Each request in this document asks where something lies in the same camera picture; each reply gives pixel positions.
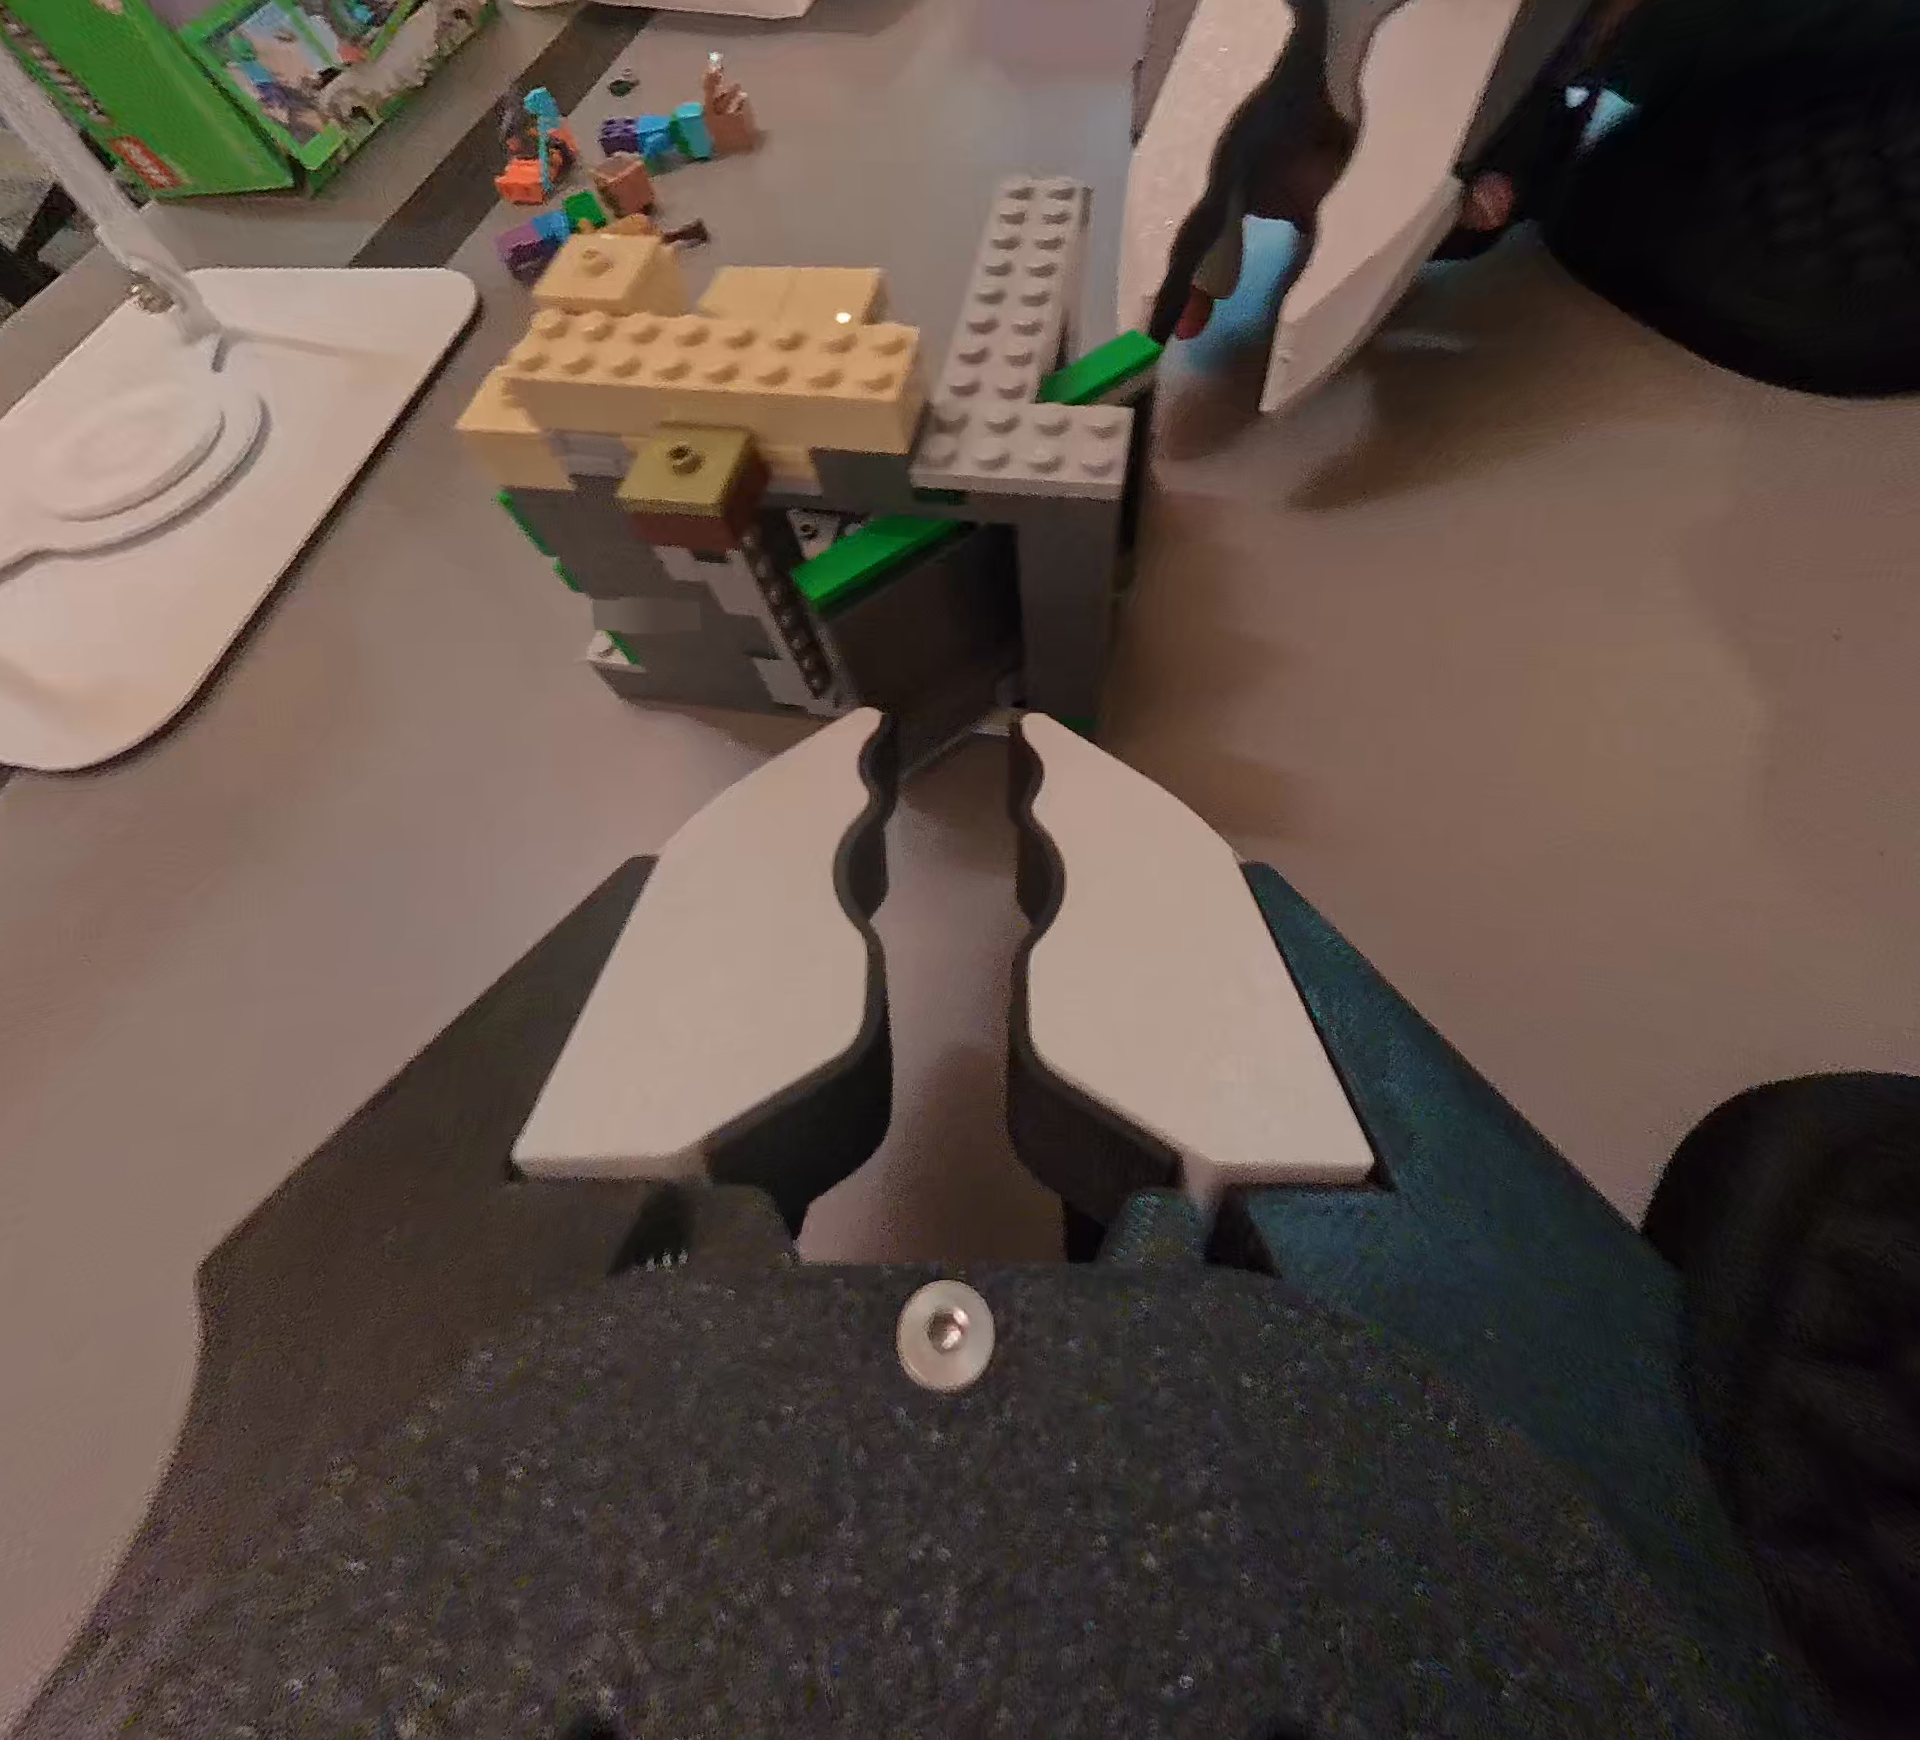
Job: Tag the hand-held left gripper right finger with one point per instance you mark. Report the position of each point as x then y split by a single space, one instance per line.
1185 1019

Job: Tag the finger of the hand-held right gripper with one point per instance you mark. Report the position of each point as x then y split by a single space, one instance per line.
1199 104
1408 179

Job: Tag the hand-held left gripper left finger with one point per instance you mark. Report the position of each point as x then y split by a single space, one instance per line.
705 1005

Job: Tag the long grey studded lego plate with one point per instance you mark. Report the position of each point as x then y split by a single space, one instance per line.
1011 286

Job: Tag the grey tan lego building model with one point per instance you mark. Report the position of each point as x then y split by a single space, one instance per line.
674 376

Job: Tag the grey desk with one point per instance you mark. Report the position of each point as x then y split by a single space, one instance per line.
1501 720

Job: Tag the person's right hand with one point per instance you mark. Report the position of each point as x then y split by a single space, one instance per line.
1483 202

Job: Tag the brown lego animal piece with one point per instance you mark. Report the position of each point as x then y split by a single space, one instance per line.
730 113

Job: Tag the lego torch piece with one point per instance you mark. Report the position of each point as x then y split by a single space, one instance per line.
685 233

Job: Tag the purple blue lego figure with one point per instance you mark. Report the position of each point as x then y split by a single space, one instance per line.
660 137

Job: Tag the brown lego block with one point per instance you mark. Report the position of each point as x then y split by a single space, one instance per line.
621 183

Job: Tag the white book stand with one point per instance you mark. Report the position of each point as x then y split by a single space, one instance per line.
193 494

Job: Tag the green lego set box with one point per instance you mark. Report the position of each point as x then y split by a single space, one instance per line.
89 43

